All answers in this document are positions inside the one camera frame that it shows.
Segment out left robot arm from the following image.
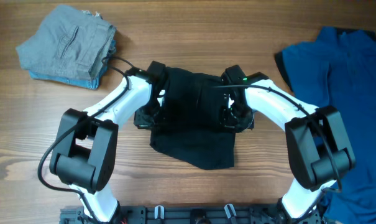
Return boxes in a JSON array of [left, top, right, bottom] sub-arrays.
[[48, 61, 167, 223]]

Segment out left black cable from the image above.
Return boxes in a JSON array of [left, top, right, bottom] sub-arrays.
[[37, 55, 145, 223]]

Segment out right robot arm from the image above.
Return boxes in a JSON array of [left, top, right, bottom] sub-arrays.
[[221, 65, 356, 223]]

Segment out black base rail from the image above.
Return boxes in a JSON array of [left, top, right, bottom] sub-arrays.
[[59, 203, 331, 224]]

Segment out black shorts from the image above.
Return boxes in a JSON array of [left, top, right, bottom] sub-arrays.
[[149, 66, 254, 170]]

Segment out grey folded shorts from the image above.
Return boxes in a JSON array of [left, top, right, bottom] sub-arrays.
[[16, 5, 116, 80]]

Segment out blue folded denim shorts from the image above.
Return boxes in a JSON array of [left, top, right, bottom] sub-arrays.
[[16, 35, 107, 90]]

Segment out blue polo shirt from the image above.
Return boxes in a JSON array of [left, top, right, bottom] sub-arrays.
[[275, 27, 376, 223]]

